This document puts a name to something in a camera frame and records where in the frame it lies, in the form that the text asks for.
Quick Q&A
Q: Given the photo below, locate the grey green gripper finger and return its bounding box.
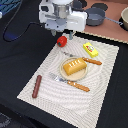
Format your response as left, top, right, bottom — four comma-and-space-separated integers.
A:
69, 31, 73, 40

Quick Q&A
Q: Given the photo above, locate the pale green gripper finger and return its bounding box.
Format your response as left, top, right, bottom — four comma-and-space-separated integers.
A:
51, 29, 58, 37

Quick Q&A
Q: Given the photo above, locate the red toy tomato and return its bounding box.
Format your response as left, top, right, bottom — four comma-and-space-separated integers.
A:
57, 36, 67, 47

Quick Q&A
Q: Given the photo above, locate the yellow snack box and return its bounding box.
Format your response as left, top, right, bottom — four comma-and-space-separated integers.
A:
83, 42, 98, 58

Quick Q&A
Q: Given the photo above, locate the orange toy bread loaf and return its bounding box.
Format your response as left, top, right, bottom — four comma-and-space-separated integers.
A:
63, 58, 87, 75

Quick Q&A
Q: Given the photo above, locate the brown toy sausage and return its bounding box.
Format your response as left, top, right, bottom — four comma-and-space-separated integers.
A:
32, 75, 42, 98

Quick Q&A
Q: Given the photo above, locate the pink brown board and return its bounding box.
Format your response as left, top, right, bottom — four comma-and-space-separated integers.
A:
84, 0, 128, 43

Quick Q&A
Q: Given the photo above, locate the round beige plate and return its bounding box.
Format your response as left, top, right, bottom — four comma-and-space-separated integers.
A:
60, 57, 87, 81

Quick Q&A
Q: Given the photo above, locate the beige woven placemat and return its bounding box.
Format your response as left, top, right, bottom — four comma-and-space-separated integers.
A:
17, 36, 119, 128

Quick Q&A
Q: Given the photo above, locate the beige bowl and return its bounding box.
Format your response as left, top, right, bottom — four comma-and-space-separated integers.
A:
121, 7, 128, 30

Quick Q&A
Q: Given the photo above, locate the grey saucepan with handle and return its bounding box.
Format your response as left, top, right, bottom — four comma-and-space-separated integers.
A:
85, 7, 124, 27

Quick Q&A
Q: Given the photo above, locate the knife with orange handle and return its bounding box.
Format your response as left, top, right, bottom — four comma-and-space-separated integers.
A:
61, 51, 103, 66

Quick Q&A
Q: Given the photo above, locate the fork with orange handle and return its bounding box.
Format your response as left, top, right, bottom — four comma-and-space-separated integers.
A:
49, 73, 90, 92

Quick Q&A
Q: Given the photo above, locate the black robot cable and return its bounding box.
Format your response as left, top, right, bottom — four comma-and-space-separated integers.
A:
2, 0, 46, 43

